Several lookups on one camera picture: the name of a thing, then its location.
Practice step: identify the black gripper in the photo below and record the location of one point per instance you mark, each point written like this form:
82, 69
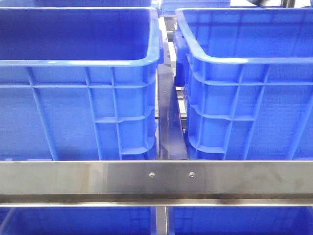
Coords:
258, 2

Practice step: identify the large blue crate right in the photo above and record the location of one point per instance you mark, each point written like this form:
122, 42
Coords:
248, 76

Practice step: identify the large blue crate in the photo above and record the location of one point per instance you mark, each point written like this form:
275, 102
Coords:
248, 76
78, 84

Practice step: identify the blue crate rear right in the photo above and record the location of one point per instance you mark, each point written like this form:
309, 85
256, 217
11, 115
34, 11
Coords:
168, 7

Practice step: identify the steel centre divider bar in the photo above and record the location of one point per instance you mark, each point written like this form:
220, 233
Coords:
170, 132

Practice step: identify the large blue crate left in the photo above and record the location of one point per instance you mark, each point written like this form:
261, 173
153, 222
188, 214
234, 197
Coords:
78, 84

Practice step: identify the blue crate lower right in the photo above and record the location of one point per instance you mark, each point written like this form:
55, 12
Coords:
241, 220

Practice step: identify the blue crate rear left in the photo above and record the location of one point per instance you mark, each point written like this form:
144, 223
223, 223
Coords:
79, 3

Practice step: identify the blue crate lower left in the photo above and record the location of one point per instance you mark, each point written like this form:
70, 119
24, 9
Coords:
80, 221

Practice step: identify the steel vertical post below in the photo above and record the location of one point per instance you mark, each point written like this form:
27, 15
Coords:
162, 220

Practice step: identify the stainless steel front rail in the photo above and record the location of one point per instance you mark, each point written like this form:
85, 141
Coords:
127, 183

